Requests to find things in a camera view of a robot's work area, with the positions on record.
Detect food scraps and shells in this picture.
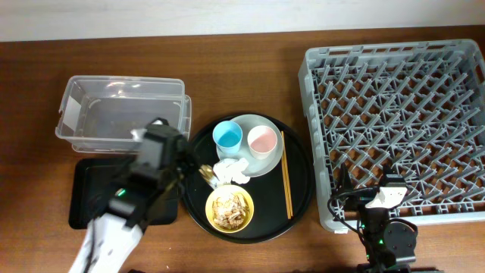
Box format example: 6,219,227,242
212,193,249,230

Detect grey round plate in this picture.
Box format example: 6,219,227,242
216,114,283,177

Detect gold foil wrapper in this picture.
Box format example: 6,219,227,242
199,165,219,190

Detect pink cup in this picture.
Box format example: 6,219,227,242
247,125,277,159

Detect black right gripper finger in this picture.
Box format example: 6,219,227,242
337,163,352,192
381,165,405,187

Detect yellow bowl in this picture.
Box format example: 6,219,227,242
205,185,255,234

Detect grey dishwasher rack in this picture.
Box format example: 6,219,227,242
298,39,484,234

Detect blue cup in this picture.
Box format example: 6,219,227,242
212,121,243,155

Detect white tissue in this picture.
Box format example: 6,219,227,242
212,158,250,187

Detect black rectangular tray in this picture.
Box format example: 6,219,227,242
68,156,178,230

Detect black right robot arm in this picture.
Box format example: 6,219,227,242
327,164,418,273

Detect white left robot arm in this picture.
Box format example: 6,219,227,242
70,118,199,272

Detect clear plastic bin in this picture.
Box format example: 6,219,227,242
55,75,192,154

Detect round black tray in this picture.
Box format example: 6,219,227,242
183,116,315,244

